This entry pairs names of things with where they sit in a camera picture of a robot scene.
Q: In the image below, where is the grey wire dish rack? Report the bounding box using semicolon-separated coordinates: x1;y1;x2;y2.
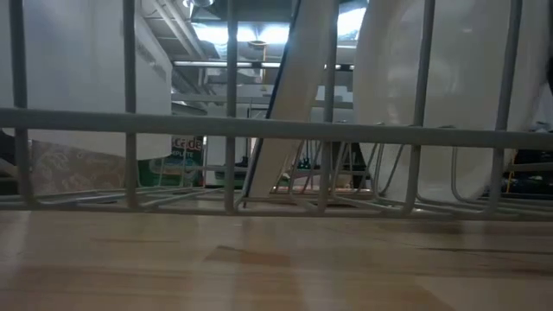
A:
0;0;553;221

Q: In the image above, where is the white box with red logo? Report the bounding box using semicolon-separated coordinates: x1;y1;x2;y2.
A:
0;0;174;160

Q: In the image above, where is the white cabinet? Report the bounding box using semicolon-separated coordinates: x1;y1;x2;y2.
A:
205;103;263;187

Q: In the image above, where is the plain white plate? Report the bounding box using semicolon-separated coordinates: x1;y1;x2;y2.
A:
353;0;553;204

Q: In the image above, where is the long fluorescent ceiling light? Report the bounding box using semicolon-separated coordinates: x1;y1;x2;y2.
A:
172;60;355;71

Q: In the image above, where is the blue rimmed patterned plate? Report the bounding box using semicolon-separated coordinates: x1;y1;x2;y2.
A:
244;0;342;204

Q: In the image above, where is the beige patterned cloth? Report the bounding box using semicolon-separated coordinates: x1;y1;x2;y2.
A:
29;140;139;195

